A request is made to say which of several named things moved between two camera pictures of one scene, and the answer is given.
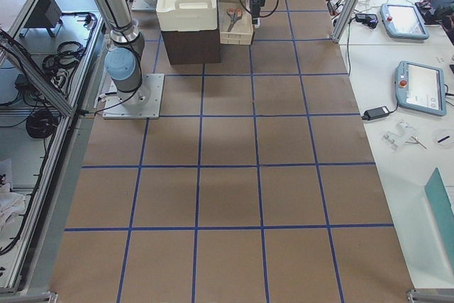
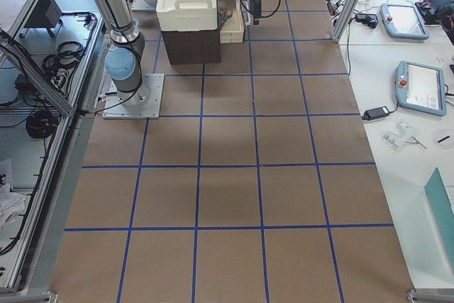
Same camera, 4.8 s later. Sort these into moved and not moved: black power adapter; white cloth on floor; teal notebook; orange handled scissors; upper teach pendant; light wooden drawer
Moved: light wooden drawer; orange handled scissors
Not moved: black power adapter; white cloth on floor; upper teach pendant; teal notebook
